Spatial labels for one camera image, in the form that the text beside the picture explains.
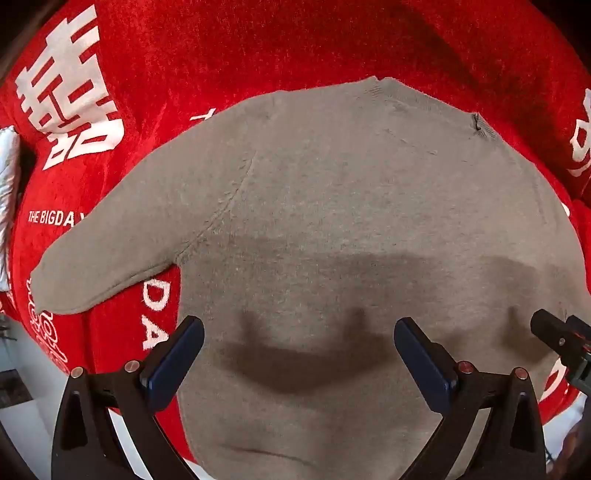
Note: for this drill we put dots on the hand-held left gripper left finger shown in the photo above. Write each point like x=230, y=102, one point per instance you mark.
x=170, y=367

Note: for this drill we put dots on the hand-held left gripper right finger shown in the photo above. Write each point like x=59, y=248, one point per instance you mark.
x=427, y=367

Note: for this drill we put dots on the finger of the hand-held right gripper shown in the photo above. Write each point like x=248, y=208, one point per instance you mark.
x=551, y=333
x=581, y=328

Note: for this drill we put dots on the grey knit sweater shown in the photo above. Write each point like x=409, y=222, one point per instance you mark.
x=346, y=207

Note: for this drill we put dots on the person's right forearm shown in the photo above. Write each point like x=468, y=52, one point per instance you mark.
x=575, y=445

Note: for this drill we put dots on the white padded cloth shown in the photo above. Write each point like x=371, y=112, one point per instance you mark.
x=8, y=207

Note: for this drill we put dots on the red printed blanket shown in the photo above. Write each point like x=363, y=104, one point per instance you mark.
x=231, y=55

